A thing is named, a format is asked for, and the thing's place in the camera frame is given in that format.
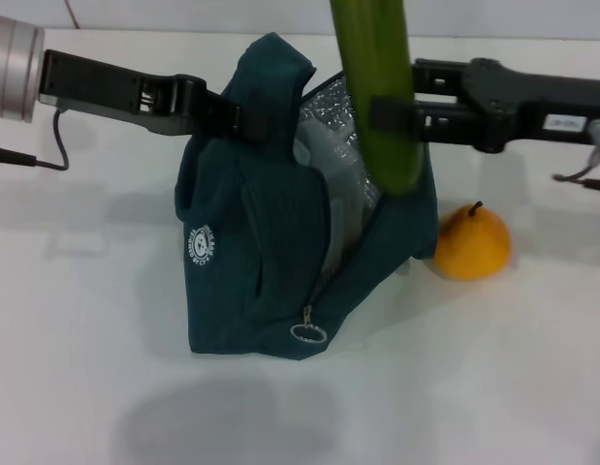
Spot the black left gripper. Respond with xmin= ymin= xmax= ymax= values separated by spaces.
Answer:
xmin=36 ymin=47 xmax=272 ymax=144

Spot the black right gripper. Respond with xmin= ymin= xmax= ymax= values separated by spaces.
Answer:
xmin=369 ymin=56 xmax=600 ymax=154

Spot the green cucumber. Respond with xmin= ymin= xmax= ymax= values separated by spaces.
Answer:
xmin=328 ymin=0 xmax=423 ymax=196

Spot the orange yellow pear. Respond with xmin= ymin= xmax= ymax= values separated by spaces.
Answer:
xmin=433 ymin=201 xmax=513 ymax=281

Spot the teal insulated lunch bag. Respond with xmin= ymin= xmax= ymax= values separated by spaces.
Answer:
xmin=175 ymin=32 xmax=439 ymax=362

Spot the grey right gripper cable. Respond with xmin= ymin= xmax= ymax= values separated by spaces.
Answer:
xmin=551 ymin=120 xmax=600 ymax=193

